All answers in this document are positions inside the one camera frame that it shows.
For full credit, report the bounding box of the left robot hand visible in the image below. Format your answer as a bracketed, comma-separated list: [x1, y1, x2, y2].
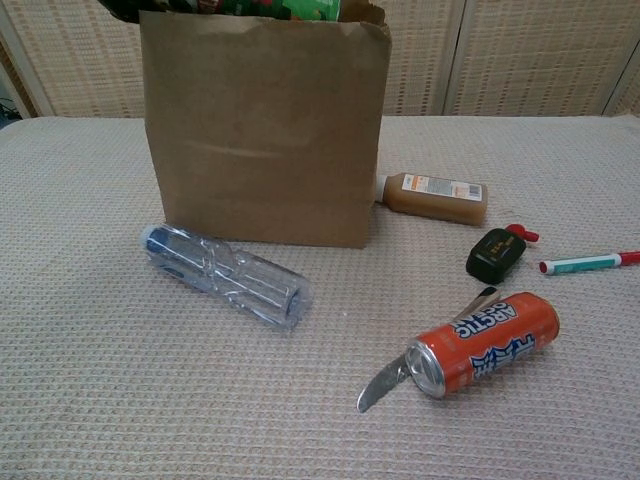
[97, 0, 144, 25]

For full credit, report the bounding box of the green chip can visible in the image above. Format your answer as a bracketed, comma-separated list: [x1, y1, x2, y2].
[149, 0, 344, 24]

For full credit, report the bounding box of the brown paper bag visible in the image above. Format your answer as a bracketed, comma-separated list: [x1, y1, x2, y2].
[138, 0, 393, 250]

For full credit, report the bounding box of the transparent water bottle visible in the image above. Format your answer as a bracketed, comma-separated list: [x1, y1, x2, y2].
[138, 223, 314, 332]

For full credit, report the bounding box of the brown juice bottle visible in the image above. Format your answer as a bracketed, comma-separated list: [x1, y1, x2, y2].
[372, 172, 490, 227]

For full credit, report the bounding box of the black bottle with red cap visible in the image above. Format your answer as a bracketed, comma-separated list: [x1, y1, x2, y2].
[465, 223, 541, 286]

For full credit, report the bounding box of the orange soda can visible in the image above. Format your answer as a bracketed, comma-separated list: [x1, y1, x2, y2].
[404, 292, 561, 400]

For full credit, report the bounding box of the beige woven folding screen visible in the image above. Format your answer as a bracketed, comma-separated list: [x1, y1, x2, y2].
[0, 0, 640, 119]

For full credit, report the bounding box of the teal marker with red cap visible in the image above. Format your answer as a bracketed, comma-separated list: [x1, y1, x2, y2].
[538, 249, 640, 277]

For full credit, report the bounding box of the beige woven tablecloth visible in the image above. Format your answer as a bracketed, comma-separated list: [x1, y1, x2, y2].
[0, 115, 640, 480]

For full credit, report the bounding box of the metal knife with wooden handle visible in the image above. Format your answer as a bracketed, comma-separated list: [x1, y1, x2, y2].
[356, 286, 501, 414]

